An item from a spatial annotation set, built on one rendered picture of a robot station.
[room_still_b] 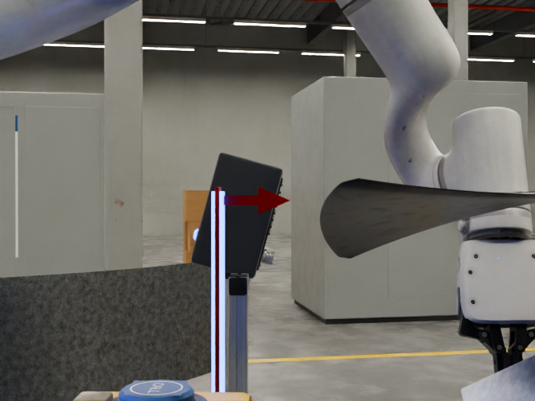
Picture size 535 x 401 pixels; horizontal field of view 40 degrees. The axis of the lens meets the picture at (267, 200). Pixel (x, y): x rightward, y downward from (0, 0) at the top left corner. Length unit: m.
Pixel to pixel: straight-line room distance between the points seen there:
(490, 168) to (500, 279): 0.13
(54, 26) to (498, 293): 0.57
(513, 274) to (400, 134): 0.22
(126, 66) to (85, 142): 1.79
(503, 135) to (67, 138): 5.77
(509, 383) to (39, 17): 0.56
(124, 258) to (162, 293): 2.34
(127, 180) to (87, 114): 1.85
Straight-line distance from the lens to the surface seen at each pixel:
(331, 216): 0.64
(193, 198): 8.56
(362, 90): 6.82
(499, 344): 0.90
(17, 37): 0.79
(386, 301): 6.90
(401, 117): 0.92
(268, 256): 1.25
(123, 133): 4.78
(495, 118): 0.94
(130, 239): 4.78
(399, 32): 0.87
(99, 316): 2.33
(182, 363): 2.57
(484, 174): 0.91
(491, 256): 0.90
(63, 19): 0.79
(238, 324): 1.18
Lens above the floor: 1.19
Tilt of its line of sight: 1 degrees down
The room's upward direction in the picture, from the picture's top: straight up
